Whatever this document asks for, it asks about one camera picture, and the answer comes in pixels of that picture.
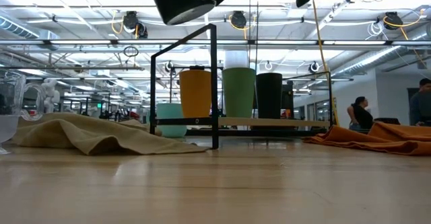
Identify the orange cloth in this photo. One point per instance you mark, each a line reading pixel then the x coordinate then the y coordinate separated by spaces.
pixel 387 140

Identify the black office chair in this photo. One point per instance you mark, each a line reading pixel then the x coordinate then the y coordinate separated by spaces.
pixel 387 120

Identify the orange plastic cup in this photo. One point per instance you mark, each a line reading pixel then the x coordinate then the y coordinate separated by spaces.
pixel 195 96

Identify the turquoise mug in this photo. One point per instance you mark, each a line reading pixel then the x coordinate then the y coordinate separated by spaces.
pixel 170 111

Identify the black background stand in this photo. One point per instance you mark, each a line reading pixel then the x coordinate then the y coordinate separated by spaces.
pixel 170 82

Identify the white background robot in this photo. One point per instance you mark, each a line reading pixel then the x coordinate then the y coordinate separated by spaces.
pixel 50 96

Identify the wooden shelf with black frame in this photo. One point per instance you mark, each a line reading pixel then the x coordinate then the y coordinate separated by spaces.
pixel 269 122

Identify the person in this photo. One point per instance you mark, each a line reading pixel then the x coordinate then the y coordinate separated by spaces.
pixel 363 116
pixel 421 106

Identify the white pillar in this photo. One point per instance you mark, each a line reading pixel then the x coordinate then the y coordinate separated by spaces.
pixel 235 59

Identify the tall black cup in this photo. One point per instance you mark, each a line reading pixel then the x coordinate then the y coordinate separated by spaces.
pixel 269 96

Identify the beige cloth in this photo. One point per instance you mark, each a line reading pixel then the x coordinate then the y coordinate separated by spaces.
pixel 67 133

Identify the green ribbed plastic cup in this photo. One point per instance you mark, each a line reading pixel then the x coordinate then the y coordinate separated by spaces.
pixel 239 96

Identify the clear glass mug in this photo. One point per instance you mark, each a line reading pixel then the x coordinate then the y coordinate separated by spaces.
pixel 8 126

